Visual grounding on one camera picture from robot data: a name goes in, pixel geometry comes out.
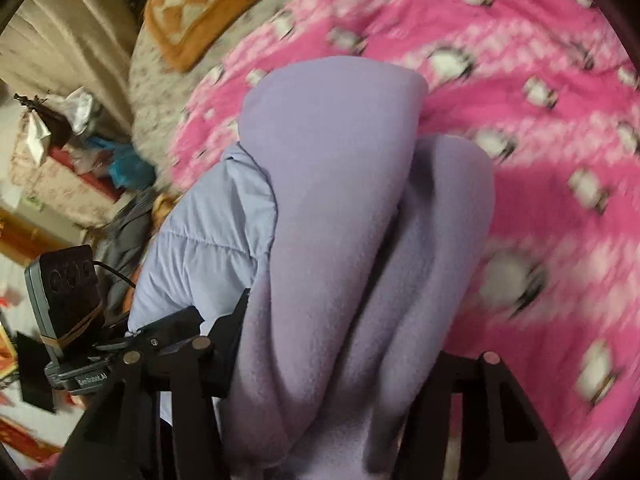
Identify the black cable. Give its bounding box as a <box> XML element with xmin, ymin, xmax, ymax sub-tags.
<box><xmin>92</xmin><ymin>260</ymin><xmax>137</xmax><ymax>290</ymax></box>

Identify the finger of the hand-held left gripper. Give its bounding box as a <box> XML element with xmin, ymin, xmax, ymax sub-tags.
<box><xmin>125</xmin><ymin>306</ymin><xmax>205</xmax><ymax>356</ymax></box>

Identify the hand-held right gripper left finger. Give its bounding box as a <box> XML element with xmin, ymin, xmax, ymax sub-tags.
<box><xmin>50</xmin><ymin>287</ymin><xmax>251</xmax><ymax>480</ymax></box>

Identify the floral storage box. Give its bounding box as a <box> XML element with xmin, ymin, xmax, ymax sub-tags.
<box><xmin>10</xmin><ymin>125</ymin><xmax>123</xmax><ymax>222</ymax></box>

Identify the grey garment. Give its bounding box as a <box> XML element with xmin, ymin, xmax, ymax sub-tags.
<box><xmin>92</xmin><ymin>190</ymin><xmax>162</xmax><ymax>322</ymax></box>

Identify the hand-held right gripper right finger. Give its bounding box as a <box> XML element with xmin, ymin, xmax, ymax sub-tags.
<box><xmin>404</xmin><ymin>350</ymin><xmax>571</xmax><ymax>480</ymax></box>

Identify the white plastic bag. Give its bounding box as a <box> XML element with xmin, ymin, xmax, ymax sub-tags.
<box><xmin>52</xmin><ymin>87</ymin><xmax>102</xmax><ymax>135</ymax></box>

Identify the pink penguin print blanket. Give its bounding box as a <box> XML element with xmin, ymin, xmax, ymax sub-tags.
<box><xmin>170</xmin><ymin>0</ymin><xmax>640</xmax><ymax>480</ymax></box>

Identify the floral bed sheet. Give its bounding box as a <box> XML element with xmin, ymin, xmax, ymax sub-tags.
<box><xmin>127</xmin><ymin>0</ymin><xmax>361</xmax><ymax>183</ymax></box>

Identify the blue plastic bag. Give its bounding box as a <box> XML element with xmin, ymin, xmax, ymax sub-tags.
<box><xmin>89</xmin><ymin>136</ymin><xmax>157</xmax><ymax>190</ymax></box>

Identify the orange yellow cloth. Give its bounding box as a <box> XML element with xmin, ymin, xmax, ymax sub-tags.
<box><xmin>150</xmin><ymin>194</ymin><xmax>177</xmax><ymax>218</ymax></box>

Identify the beige curtain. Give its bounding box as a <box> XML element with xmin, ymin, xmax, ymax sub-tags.
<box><xmin>0</xmin><ymin>0</ymin><xmax>142</xmax><ymax>132</ymax></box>

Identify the orange checkered cushion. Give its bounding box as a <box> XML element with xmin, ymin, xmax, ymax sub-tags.
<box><xmin>145</xmin><ymin>0</ymin><xmax>292</xmax><ymax>74</ymax></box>

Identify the lavender fleece jacket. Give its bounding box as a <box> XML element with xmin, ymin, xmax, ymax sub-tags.
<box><xmin>127</xmin><ymin>55</ymin><xmax>497</xmax><ymax>480</ymax></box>

